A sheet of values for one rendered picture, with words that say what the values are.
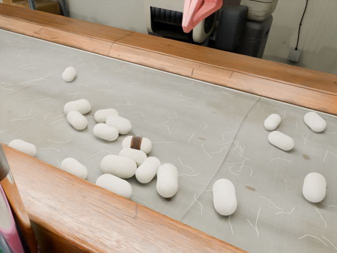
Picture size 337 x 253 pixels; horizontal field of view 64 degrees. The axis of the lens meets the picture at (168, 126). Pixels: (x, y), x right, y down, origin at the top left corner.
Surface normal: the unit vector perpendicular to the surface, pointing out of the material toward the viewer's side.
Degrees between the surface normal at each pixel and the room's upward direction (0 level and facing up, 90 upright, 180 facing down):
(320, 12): 90
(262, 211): 0
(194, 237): 0
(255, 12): 90
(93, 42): 45
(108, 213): 0
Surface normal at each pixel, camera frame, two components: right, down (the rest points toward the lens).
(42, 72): 0.07, -0.81
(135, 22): -0.45, 0.47
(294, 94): -0.25, -0.22
